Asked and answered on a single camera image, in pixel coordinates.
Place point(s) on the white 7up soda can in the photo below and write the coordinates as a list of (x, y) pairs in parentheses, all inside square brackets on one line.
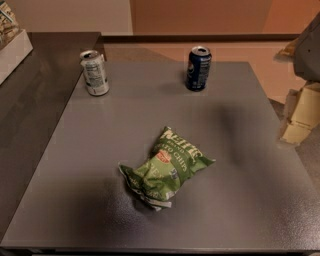
[(94, 72)]

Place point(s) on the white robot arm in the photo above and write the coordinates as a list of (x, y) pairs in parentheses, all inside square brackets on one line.
[(307, 52)]

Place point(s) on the green jalapeno chip bag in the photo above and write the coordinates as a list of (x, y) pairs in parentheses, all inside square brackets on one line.
[(173, 161)]

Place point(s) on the blue Pepsi soda can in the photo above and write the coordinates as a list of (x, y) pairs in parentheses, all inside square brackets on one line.
[(199, 63)]

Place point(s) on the cardboard boxes stack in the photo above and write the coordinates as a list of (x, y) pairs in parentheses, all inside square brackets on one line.
[(301, 113)]

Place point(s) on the white snack box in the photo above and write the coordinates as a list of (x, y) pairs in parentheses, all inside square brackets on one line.
[(15, 44)]

